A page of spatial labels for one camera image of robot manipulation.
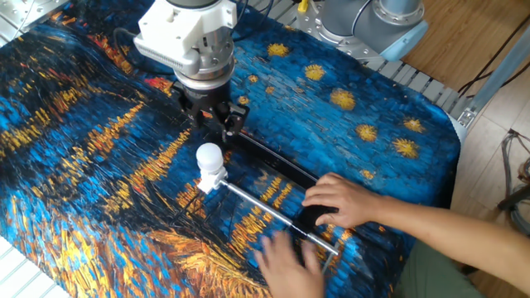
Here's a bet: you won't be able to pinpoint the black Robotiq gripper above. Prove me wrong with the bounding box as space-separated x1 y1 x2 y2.
177 80 251 142

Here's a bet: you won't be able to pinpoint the white light bulb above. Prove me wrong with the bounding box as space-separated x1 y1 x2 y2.
195 142 225 174

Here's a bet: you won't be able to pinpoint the person's right forearm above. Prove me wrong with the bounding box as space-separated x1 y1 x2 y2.
372 194 530 297

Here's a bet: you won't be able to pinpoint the person's right hand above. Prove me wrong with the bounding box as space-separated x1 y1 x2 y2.
301 172 383 229

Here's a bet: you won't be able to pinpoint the person's left hand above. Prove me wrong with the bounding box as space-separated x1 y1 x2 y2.
253 230 326 298

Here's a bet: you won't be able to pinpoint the white wrist mounted box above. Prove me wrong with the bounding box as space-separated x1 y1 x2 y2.
132 0 239 79

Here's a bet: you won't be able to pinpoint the starry night painted tablecloth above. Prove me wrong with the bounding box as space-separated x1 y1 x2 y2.
0 0 463 298

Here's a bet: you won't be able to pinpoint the green trousers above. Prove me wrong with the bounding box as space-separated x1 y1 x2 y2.
393 239 488 298

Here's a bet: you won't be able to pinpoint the dark furniture leg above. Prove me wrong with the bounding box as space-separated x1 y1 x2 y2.
461 181 530 275

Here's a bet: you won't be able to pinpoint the black floor cable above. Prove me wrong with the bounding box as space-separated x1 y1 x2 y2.
457 14 530 99

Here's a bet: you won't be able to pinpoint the aluminium frame post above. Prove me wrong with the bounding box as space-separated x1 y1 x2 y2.
457 24 530 129

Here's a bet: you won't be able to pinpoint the grey hose bundle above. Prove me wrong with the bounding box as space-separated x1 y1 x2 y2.
500 127 530 235

